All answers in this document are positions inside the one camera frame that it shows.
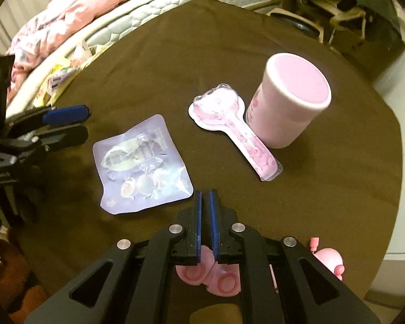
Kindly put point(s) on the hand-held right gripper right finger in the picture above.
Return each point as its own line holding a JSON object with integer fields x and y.
{"x": 214, "y": 229}

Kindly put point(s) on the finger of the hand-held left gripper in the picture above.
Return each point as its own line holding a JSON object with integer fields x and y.
{"x": 65, "y": 114}
{"x": 65, "y": 136}

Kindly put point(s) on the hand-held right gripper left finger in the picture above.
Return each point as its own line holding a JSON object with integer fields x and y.
{"x": 199, "y": 229}

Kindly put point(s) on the yellow plastic bag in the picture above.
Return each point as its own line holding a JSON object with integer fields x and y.
{"x": 59, "y": 74}

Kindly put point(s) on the purple printed pouch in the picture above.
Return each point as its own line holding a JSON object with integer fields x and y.
{"x": 138, "y": 162}

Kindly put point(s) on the pink plastic toy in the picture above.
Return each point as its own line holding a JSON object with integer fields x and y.
{"x": 222, "y": 281}

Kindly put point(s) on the brown tablecloth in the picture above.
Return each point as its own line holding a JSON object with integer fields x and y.
{"x": 155, "y": 74}

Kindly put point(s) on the pink floral quilt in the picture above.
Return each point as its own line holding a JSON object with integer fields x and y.
{"x": 71, "y": 13}

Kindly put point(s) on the pink duck toy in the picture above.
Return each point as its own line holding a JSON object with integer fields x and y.
{"x": 327, "y": 258}

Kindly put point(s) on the pink spoon in clear pack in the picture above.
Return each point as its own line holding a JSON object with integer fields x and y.
{"x": 222, "y": 108}

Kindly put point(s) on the pink cup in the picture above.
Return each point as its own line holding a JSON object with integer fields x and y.
{"x": 283, "y": 118}

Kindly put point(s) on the black robot vacuum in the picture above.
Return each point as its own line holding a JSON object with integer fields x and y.
{"x": 300, "y": 25}

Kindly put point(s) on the beige chair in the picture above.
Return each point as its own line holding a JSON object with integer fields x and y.
{"x": 344, "y": 15}

